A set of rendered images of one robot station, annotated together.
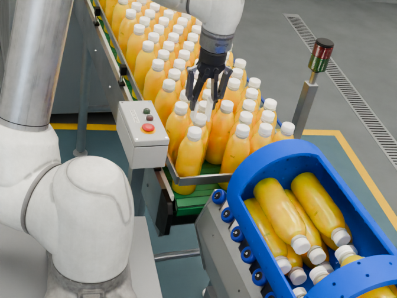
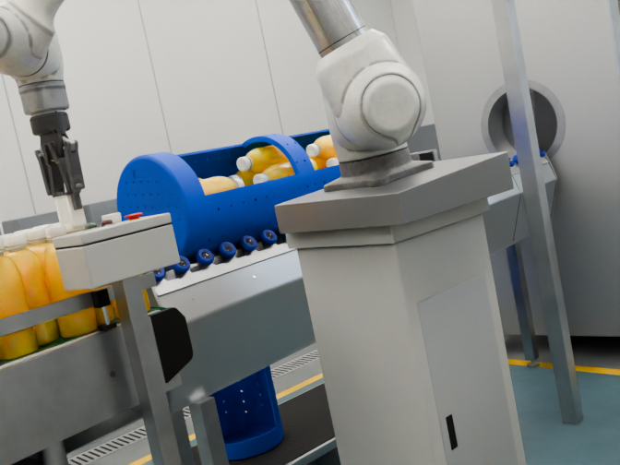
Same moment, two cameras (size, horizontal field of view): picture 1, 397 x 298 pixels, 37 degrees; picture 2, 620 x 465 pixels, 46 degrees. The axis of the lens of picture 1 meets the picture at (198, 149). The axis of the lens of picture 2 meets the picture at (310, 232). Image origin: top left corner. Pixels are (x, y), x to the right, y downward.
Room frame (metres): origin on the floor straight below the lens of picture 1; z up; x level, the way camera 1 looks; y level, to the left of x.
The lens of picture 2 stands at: (1.57, 1.60, 1.16)
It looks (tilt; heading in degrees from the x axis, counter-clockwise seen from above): 6 degrees down; 248
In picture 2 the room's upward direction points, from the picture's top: 11 degrees counter-clockwise
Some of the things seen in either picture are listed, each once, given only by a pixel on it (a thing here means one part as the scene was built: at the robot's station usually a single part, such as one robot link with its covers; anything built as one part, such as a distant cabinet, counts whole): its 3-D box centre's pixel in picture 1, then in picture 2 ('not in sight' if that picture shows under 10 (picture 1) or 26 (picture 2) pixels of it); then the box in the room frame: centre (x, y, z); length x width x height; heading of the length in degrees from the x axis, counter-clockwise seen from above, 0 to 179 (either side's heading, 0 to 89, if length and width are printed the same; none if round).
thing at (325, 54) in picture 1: (322, 49); not in sight; (1.84, -0.34, 1.23); 0.06 x 0.06 x 0.04
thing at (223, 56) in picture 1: (211, 62); (53, 136); (1.45, 0.02, 1.29); 0.08 x 0.07 x 0.09; 116
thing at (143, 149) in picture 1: (141, 133); (118, 249); (1.39, 0.17, 1.05); 0.20 x 0.10 x 0.10; 26
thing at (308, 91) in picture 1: (272, 200); not in sight; (1.84, -0.34, 0.55); 0.04 x 0.04 x 1.10; 26
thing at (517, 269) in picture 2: not in sight; (521, 300); (-0.46, -1.13, 0.31); 0.06 x 0.06 x 0.63; 26
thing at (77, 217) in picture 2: (194, 109); (76, 210); (1.44, 0.04, 1.14); 0.03 x 0.01 x 0.07; 26
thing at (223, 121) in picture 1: (220, 133); not in sight; (1.56, -0.06, 1.00); 0.07 x 0.07 x 0.19
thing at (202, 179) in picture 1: (241, 176); not in sight; (1.41, -0.14, 0.96); 0.40 x 0.01 x 0.03; 116
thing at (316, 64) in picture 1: (318, 61); not in sight; (1.84, -0.34, 1.18); 0.06 x 0.06 x 0.05
